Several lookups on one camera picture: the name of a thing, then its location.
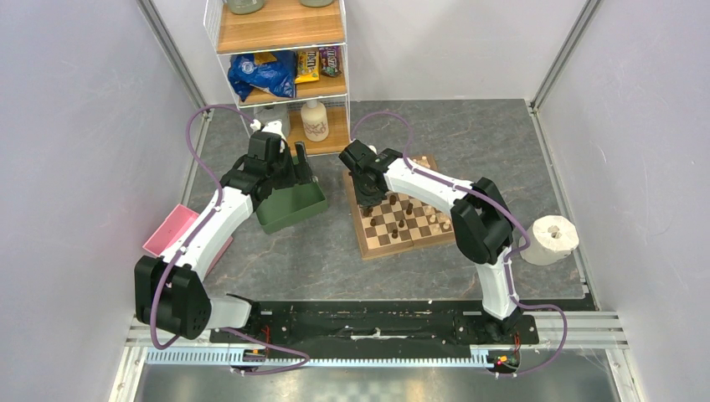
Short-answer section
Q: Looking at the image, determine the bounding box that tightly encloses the wooden chess board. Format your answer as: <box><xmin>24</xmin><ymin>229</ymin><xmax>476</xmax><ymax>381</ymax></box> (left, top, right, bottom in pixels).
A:
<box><xmin>342</xmin><ymin>170</ymin><xmax>455</xmax><ymax>260</ymax></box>

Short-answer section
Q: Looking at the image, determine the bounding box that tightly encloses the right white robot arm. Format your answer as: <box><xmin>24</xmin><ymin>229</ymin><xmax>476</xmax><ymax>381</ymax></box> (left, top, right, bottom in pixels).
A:
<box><xmin>339</xmin><ymin>140</ymin><xmax>522</xmax><ymax>343</ymax></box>

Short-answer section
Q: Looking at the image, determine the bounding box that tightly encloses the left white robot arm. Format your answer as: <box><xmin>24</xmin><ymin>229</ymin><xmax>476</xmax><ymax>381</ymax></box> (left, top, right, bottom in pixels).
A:
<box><xmin>134</xmin><ymin>130</ymin><xmax>314</xmax><ymax>349</ymax></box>

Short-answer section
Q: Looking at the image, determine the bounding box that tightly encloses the green plastic tray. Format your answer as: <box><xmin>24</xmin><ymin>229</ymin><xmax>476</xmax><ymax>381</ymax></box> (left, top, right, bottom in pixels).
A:
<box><xmin>255</xmin><ymin>174</ymin><xmax>328</xmax><ymax>235</ymax></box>

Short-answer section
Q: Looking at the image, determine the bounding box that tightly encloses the cream lotion bottle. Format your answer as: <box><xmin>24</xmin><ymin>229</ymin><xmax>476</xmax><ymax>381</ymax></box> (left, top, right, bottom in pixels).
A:
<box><xmin>301</xmin><ymin>99</ymin><xmax>329</xmax><ymax>142</ymax></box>

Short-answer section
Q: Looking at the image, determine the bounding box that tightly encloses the blue snack bag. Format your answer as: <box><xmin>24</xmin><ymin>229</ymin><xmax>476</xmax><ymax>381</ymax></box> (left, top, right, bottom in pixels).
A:
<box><xmin>228</xmin><ymin>50</ymin><xmax>296</xmax><ymax>102</ymax></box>

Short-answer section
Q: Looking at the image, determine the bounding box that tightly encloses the pink plastic tray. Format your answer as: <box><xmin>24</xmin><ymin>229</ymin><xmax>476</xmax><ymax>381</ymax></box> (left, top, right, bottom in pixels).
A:
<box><xmin>134</xmin><ymin>202</ymin><xmax>250</xmax><ymax>281</ymax></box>

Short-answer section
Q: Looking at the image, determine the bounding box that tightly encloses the yellow candy bag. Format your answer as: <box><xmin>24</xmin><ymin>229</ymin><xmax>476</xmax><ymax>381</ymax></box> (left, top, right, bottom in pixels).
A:
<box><xmin>295</xmin><ymin>49</ymin><xmax>320</xmax><ymax>85</ymax></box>

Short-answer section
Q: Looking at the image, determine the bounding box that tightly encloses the brown candy bag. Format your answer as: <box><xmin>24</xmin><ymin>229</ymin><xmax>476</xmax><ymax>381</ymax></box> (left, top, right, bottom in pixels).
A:
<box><xmin>318</xmin><ymin>46</ymin><xmax>342</xmax><ymax>78</ymax></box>

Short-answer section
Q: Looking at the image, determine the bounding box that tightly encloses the white paper roll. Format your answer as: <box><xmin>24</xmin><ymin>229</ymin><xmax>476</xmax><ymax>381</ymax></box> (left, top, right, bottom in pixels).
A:
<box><xmin>521</xmin><ymin>215</ymin><xmax>579</xmax><ymax>266</ymax></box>

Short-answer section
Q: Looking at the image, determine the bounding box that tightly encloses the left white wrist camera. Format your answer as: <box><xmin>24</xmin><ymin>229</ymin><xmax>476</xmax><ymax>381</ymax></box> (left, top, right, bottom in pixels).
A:
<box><xmin>249</xmin><ymin>119</ymin><xmax>286</xmax><ymax>153</ymax></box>

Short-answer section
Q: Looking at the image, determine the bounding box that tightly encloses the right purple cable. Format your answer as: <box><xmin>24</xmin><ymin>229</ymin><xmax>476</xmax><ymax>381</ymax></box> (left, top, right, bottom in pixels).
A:
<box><xmin>349</xmin><ymin>111</ymin><xmax>569</xmax><ymax>379</ymax></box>

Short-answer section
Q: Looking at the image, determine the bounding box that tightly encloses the purple cable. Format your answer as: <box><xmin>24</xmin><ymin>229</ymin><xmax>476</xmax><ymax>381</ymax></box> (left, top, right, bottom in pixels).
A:
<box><xmin>149</xmin><ymin>104</ymin><xmax>311</xmax><ymax>377</ymax></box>
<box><xmin>349</xmin><ymin>111</ymin><xmax>569</xmax><ymax>379</ymax></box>

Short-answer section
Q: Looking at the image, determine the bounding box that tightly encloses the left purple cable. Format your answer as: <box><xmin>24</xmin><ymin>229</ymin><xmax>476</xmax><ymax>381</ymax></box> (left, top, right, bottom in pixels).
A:
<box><xmin>149</xmin><ymin>104</ymin><xmax>311</xmax><ymax>377</ymax></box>

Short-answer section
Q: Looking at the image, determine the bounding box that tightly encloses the white wire wooden shelf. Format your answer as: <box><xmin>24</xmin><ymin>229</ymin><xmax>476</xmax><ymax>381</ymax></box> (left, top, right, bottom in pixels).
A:
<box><xmin>203</xmin><ymin>1</ymin><xmax>351</xmax><ymax>155</ymax></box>

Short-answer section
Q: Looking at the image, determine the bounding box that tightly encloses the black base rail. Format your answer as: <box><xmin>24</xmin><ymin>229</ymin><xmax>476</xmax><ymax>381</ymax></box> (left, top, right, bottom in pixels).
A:
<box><xmin>241</xmin><ymin>300</ymin><xmax>540</xmax><ymax>360</ymax></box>

